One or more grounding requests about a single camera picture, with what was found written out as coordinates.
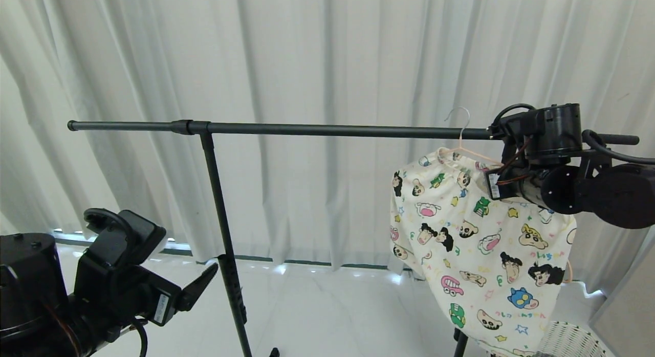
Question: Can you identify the window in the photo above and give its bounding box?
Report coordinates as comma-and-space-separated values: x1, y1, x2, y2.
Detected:
51, 227, 392, 271

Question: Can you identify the white curtain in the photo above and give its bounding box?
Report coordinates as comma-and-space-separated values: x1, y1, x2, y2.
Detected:
0, 0, 655, 296

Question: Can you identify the pink clothes hanger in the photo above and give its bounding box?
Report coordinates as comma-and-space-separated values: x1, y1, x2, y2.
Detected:
438, 107, 574, 285

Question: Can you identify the white laundry basket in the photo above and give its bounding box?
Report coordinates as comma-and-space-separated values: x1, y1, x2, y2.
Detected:
535, 321, 608, 357

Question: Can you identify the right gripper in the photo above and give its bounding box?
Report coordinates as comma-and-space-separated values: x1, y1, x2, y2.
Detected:
484, 162, 585, 215

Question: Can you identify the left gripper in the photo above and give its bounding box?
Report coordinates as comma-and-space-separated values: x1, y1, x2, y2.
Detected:
67, 262, 220, 348

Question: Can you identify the cream printed garment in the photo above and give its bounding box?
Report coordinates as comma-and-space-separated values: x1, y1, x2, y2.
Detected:
390, 150, 577, 357

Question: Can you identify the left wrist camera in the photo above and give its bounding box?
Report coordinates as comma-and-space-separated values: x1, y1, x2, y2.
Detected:
74, 209, 168, 304

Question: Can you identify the black clothes rack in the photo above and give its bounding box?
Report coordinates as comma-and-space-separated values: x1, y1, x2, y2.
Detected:
68, 119, 640, 357

